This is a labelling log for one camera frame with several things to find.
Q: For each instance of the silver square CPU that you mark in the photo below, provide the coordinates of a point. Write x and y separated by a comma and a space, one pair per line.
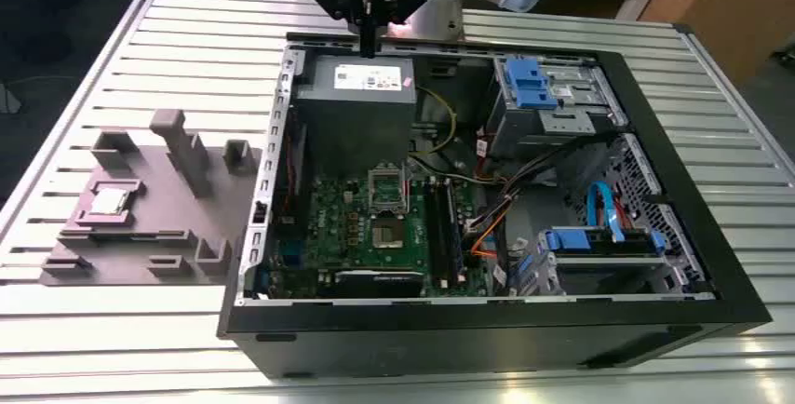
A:
108, 200

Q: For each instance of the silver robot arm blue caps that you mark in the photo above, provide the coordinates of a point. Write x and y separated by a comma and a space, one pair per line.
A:
437, 22

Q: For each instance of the CPU socket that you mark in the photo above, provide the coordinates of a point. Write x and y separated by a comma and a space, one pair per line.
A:
391, 234

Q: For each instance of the blue plastic drive latch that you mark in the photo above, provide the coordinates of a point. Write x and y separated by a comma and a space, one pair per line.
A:
528, 83

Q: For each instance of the grey power supply unit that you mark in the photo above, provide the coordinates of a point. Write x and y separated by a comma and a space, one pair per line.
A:
353, 129

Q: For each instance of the grey metal drive cage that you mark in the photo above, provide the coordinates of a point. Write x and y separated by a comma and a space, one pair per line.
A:
564, 122

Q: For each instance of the thin metal locking lever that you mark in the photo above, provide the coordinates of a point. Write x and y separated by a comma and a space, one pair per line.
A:
407, 190

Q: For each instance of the black RAM slot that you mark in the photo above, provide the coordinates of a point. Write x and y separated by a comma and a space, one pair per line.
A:
449, 236
437, 236

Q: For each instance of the wooden cabinet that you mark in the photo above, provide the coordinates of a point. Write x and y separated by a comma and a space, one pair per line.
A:
732, 13

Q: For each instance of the green motherboard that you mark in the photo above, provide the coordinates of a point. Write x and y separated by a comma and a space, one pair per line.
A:
335, 241

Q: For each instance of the grey parts rack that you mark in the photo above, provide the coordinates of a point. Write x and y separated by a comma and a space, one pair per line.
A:
161, 218

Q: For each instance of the hard disk in blue carrier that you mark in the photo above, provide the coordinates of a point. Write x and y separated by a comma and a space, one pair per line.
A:
568, 240

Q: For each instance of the blue VGA port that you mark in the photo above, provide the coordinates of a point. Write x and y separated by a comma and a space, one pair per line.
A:
292, 255

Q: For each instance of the black graphics card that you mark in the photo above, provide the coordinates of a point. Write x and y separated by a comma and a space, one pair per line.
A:
372, 285

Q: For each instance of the grey metal disk bay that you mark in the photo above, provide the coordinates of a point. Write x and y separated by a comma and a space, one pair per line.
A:
611, 262

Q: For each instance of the black PC case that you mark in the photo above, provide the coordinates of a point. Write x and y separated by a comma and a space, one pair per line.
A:
496, 329

